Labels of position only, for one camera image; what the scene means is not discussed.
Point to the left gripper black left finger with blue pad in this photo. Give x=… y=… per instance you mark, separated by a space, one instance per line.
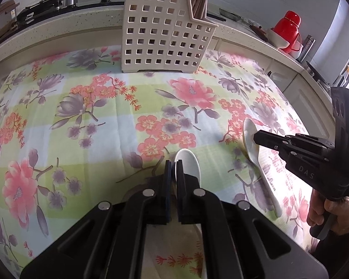
x=108 y=242

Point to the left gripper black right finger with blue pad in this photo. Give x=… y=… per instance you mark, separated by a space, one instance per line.
x=238 y=240

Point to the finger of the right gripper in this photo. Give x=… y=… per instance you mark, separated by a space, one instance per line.
x=270 y=140

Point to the white ceramic soup spoon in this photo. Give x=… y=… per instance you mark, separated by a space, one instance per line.
x=252 y=150
x=190 y=165

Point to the person's right hand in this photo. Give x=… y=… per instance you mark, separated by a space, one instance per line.
x=318 y=206

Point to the white bowl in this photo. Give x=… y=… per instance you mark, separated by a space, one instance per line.
x=276 y=40

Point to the steel thermos bottle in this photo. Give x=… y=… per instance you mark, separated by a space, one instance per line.
x=307 y=45

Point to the red thermos jug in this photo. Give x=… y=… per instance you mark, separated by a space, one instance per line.
x=288 y=29

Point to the floral checked tablecloth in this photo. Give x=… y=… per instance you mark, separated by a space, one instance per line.
x=75 y=130

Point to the beige perforated utensil caddy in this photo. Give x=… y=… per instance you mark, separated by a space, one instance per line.
x=163 y=35

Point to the black gas stove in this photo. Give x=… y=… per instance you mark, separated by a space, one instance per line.
x=51 y=8

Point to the silver electric griddle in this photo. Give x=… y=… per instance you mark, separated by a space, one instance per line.
x=7 y=15

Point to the kitchen knife dark handle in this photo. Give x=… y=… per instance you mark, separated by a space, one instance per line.
x=259 y=33

